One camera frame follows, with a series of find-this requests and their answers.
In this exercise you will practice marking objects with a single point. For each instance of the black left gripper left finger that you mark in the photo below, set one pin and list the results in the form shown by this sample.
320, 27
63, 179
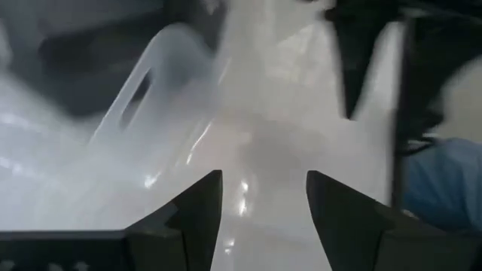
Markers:
169, 248

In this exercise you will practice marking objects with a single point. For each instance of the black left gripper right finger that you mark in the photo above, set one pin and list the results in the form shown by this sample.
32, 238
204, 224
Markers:
376, 244

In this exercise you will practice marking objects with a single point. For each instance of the clear plastic basket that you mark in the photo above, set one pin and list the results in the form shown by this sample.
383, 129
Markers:
169, 113

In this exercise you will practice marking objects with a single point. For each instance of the wooden shelf with black legs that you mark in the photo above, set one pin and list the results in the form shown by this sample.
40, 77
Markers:
401, 113

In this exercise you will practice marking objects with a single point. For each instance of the blue cloth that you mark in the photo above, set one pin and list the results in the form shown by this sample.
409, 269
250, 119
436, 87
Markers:
444, 180

